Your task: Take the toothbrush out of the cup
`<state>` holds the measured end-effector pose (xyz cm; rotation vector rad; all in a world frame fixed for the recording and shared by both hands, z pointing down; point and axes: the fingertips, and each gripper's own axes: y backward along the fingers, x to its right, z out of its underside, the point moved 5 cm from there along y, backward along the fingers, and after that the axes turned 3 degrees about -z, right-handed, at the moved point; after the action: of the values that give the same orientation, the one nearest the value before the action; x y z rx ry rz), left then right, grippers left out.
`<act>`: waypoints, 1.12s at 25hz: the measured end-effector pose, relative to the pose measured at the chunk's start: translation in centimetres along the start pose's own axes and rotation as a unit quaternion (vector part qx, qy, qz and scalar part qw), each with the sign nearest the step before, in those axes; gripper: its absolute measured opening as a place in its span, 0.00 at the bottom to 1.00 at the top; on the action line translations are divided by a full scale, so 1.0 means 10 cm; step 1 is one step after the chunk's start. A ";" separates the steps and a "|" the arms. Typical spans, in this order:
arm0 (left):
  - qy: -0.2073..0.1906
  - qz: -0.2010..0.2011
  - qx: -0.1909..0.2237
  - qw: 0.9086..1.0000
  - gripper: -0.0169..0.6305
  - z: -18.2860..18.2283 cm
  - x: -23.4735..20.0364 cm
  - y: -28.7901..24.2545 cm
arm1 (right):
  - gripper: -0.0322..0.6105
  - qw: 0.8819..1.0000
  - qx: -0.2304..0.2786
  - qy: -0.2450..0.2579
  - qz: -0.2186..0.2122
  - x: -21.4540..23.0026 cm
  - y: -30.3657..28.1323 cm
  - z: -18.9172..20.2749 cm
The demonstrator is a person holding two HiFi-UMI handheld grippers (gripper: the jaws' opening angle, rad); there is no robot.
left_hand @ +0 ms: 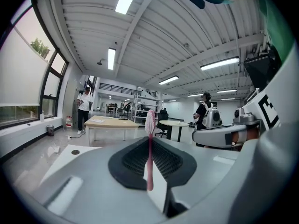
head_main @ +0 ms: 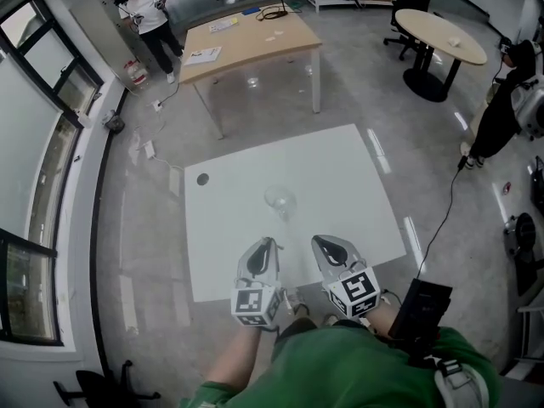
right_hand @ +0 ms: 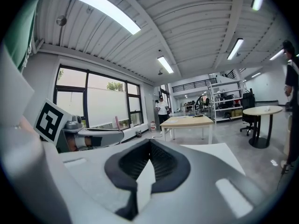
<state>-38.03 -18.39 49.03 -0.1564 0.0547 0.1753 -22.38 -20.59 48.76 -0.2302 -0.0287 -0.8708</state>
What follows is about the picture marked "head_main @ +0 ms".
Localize grey electrical cabinet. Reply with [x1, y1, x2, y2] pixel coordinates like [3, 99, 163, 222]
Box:
[69, 0, 144, 85]

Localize white booklet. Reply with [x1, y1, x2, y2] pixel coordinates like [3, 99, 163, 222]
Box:
[182, 45, 224, 68]

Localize clear wine glass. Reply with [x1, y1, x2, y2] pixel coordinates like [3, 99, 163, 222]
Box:
[263, 184, 298, 224]

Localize small grey waste bin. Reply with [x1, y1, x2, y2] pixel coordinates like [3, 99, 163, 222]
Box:
[102, 114, 126, 134]

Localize black chest-mounted device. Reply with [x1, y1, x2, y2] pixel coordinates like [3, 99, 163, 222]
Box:
[387, 277, 454, 359]

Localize person's left forearm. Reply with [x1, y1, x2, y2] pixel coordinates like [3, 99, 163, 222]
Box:
[202, 324, 265, 394]

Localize clear water jug red cap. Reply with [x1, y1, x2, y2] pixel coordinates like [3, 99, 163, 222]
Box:
[122, 58, 149, 89]

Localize person's green shirt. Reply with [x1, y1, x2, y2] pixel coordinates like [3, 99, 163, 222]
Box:
[178, 321, 503, 408]

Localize white rectangular table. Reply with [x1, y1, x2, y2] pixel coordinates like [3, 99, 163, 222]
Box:
[183, 123, 408, 303]

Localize round wooden table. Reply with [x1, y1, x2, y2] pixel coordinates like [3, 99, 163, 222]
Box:
[394, 8, 489, 104]

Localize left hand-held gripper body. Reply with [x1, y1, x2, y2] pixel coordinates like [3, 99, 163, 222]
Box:
[229, 284, 287, 330]

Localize black framed window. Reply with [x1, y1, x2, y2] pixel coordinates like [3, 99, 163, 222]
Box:
[0, 0, 106, 349]

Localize person's olive trousers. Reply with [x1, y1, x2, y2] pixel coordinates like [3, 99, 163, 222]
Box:
[275, 315, 319, 348]

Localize black floor machine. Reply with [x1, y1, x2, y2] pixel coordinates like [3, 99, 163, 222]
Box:
[503, 212, 544, 274]

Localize coiled black cable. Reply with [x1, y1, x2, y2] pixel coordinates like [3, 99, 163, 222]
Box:
[253, 4, 303, 22]

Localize white harness strap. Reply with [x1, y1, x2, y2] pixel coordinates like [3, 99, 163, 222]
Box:
[432, 357, 490, 408]

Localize black bag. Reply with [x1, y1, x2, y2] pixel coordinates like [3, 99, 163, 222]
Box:
[528, 155, 544, 212]

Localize white yellow paper sheet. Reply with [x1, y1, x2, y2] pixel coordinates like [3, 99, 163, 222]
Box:
[207, 16, 240, 34]

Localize black office chair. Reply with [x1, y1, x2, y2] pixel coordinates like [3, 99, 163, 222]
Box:
[52, 359, 162, 408]

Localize person's right forearm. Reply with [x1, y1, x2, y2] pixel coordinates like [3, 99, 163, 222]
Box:
[368, 302, 404, 340]

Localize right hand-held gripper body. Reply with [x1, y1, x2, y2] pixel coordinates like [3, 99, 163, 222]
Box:
[324, 264, 382, 320]

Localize white metal frame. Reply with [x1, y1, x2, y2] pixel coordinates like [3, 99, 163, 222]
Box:
[516, 302, 544, 377]

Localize person's left shoe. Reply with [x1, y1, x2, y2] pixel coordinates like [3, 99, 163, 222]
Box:
[285, 287, 310, 316]

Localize wooden rectangular table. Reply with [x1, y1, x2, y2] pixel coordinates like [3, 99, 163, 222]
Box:
[177, 4, 324, 140]

